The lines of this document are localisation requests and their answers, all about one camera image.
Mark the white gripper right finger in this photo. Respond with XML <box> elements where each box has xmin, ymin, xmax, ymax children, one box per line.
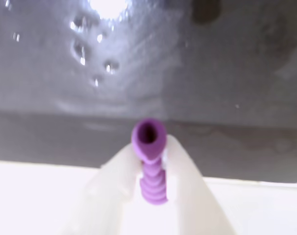
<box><xmin>162</xmin><ymin>134</ymin><xmax>240</xmax><ymax>235</ymax></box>

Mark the black glossy mat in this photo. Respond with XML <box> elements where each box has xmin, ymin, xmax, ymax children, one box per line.
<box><xmin>0</xmin><ymin>0</ymin><xmax>297</xmax><ymax>184</ymax></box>

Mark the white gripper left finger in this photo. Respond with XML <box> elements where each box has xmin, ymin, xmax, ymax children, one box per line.
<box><xmin>57</xmin><ymin>144</ymin><xmax>146</xmax><ymax>235</ymax></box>

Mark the purple ribbed pen grip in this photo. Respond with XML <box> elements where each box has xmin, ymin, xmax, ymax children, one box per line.
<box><xmin>131</xmin><ymin>117</ymin><xmax>169</xmax><ymax>205</ymax></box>

